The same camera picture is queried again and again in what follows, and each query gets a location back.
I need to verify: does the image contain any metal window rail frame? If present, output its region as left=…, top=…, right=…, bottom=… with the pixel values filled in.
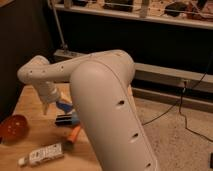
left=47, top=0, right=213, bottom=30

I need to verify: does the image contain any white tube with label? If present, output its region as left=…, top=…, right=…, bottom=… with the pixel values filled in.
left=18, top=143, right=64, bottom=166

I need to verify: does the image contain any red orange bowl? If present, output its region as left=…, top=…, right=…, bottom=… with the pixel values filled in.
left=0, top=114, right=29, bottom=142

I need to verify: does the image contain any black eraser block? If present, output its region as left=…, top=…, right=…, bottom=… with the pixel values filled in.
left=55, top=115, right=72, bottom=126

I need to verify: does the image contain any wooden table top board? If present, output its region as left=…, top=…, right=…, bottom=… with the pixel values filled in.
left=0, top=85, right=101, bottom=171

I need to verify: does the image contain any black cable on floor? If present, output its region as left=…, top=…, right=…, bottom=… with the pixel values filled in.
left=141, top=59, right=213, bottom=144

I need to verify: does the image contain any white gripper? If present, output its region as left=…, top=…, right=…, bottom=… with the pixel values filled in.
left=37, top=82, right=72, bottom=115

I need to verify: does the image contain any orange marker pen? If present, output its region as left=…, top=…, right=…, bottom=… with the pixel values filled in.
left=68, top=125, right=81, bottom=143

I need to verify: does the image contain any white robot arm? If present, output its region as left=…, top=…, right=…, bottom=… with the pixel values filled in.
left=17, top=50, right=160, bottom=171

